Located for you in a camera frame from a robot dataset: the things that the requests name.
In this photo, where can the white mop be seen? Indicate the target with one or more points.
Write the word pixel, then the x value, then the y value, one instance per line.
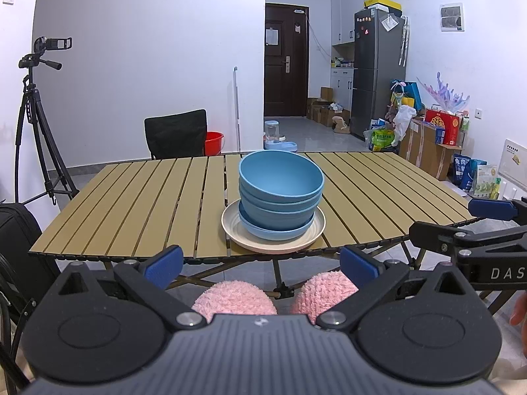
pixel 236 111

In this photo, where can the shallow light blue plate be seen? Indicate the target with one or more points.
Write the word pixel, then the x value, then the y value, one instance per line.
pixel 276 233

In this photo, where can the blue pet food bag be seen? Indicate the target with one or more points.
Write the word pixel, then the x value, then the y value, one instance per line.
pixel 463 173

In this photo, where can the grey refrigerator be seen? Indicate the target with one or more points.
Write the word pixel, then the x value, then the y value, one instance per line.
pixel 372 70

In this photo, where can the white paper sheet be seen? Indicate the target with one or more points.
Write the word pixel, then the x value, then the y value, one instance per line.
pixel 271 36

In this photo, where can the red gift box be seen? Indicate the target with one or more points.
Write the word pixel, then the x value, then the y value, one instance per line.
pixel 444 127

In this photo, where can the large taped cardboard box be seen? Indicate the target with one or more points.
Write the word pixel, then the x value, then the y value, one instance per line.
pixel 424 156

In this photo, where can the white floor cabinet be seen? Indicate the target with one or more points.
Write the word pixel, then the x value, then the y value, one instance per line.
pixel 341 88

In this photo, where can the blue gift bag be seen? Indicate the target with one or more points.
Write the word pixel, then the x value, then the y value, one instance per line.
pixel 409 94

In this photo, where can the white wall cabinet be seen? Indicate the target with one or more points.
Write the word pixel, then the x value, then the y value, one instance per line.
pixel 343 20

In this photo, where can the person's right hand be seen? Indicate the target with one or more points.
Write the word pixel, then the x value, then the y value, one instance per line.
pixel 521 312

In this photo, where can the yellow bottle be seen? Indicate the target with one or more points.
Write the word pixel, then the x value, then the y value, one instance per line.
pixel 497 188

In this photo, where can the black suitcase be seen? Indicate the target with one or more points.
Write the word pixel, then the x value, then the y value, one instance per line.
pixel 20 247

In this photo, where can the white and green bag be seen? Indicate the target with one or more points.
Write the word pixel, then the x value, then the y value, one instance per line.
pixel 486 181

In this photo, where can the dark brown door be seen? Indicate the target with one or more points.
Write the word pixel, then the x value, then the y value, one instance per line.
pixel 288 82

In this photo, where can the pink fuzzy slipper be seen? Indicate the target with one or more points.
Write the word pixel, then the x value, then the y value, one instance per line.
pixel 325 292
pixel 234 300

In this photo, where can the tan slatted folding table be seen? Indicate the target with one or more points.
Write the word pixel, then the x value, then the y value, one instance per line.
pixel 144 214

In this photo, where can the blue pet water feeder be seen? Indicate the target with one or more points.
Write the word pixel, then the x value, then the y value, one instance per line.
pixel 280 144

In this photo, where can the black fabric chair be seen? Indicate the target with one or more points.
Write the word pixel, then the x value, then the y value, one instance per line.
pixel 175 133

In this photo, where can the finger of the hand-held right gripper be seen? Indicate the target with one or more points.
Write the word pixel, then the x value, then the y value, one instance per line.
pixel 492 209
pixel 436 235

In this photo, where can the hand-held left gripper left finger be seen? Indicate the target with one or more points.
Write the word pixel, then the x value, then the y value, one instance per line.
pixel 162 266

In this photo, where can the purple coral decoration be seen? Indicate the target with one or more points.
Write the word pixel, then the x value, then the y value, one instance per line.
pixel 446 96

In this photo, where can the red plastic bucket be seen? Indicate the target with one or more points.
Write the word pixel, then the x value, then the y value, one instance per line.
pixel 215 143

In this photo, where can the white plastic bag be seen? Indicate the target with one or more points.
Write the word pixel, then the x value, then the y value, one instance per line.
pixel 405 117

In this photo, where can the green printed bag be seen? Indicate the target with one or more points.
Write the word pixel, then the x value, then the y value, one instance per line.
pixel 383 140

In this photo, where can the open cardboard boxes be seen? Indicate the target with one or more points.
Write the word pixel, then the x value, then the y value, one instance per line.
pixel 323 109

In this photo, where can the white panel heater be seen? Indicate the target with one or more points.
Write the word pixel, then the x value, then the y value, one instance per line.
pixel 514 162

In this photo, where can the cream round plate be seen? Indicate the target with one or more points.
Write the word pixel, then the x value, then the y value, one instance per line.
pixel 280 247

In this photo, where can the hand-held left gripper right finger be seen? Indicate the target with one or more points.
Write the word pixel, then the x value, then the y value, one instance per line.
pixel 358 267

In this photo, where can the yellow flat box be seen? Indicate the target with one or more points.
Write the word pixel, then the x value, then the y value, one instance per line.
pixel 385 3

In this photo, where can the black camera tripod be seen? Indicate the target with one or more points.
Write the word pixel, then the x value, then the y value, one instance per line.
pixel 31 103

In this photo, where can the white electrical panel box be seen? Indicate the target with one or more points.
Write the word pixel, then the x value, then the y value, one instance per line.
pixel 451 17

